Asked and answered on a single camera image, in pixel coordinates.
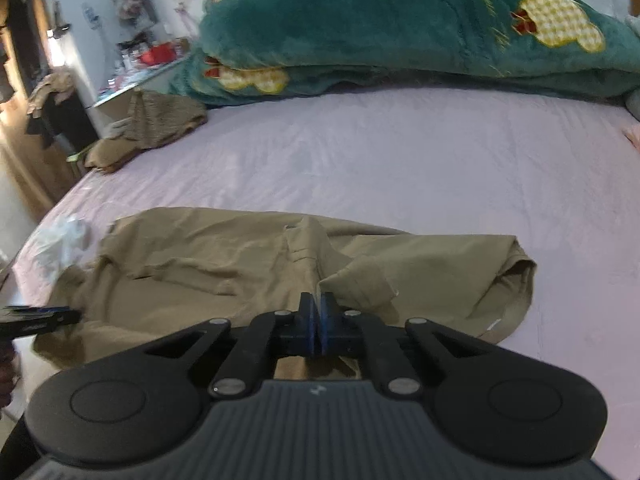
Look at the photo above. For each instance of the person's left hand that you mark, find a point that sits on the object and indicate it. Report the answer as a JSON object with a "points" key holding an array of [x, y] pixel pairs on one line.
{"points": [[5, 370]]}

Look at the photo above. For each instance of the cluttered side table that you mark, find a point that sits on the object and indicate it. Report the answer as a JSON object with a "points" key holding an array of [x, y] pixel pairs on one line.
{"points": [[130, 87]]}

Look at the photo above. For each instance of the black chair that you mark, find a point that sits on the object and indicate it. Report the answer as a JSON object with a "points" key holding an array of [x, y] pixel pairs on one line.
{"points": [[70, 120]]}

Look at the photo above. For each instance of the pink bed sheet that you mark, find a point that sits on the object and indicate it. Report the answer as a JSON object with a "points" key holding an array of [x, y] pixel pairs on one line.
{"points": [[400, 160]]}

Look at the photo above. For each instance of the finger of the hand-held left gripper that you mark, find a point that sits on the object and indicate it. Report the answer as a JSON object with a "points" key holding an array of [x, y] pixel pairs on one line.
{"points": [[45, 321]]}

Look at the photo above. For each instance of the tan clothing heap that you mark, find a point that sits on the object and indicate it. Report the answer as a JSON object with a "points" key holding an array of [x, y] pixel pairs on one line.
{"points": [[50, 89]]}

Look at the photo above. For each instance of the green plastic item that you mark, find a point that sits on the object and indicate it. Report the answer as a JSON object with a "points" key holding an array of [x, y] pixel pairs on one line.
{"points": [[75, 156]]}

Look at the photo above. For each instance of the small tan cloth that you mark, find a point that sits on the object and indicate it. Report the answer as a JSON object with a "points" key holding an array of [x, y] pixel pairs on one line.
{"points": [[107, 155]]}

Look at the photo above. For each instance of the person's black pants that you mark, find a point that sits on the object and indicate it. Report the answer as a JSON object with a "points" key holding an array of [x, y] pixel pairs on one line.
{"points": [[12, 455]]}

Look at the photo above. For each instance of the grey and white pillow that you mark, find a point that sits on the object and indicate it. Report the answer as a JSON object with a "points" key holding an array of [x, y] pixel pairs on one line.
{"points": [[635, 107]]}

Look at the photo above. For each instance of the pink pillow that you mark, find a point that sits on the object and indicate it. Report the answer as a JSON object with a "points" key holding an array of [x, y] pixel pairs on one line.
{"points": [[634, 137]]}

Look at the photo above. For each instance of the green printed fleece blanket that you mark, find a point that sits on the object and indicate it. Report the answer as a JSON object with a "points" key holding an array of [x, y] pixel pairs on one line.
{"points": [[400, 25]]}

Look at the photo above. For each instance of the tan shirt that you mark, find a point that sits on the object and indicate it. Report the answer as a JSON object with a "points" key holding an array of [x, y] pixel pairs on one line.
{"points": [[200, 260]]}

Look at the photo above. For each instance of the red box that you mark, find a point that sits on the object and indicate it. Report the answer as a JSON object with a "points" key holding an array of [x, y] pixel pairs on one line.
{"points": [[157, 54]]}

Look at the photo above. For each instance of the brown textured cloth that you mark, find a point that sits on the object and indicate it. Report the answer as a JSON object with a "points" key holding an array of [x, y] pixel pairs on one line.
{"points": [[160, 120]]}

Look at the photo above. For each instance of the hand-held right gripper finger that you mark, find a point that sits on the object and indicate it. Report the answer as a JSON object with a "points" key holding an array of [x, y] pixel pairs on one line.
{"points": [[325, 330], [312, 330]]}

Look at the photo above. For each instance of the white crumpled cloth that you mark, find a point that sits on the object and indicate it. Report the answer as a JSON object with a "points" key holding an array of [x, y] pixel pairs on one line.
{"points": [[60, 245]]}

